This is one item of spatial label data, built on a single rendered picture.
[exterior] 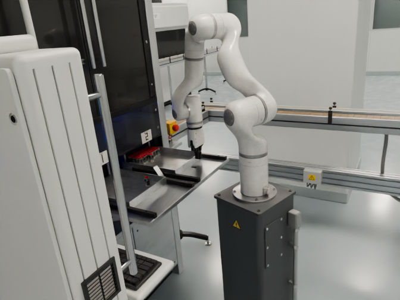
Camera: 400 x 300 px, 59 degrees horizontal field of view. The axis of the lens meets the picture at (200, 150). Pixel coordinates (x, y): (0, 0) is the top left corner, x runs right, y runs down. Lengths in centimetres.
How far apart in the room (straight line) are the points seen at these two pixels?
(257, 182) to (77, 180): 82
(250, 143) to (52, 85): 83
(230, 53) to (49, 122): 85
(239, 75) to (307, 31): 163
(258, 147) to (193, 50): 54
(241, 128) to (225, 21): 45
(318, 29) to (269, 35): 38
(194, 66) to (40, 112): 100
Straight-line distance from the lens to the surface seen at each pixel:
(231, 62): 143
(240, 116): 133
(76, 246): 92
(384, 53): 951
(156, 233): 215
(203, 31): 146
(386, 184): 255
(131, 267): 112
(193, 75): 168
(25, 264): 105
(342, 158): 316
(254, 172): 145
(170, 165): 185
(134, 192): 162
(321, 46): 298
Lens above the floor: 158
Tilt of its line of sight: 20 degrees down
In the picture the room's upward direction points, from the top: 5 degrees counter-clockwise
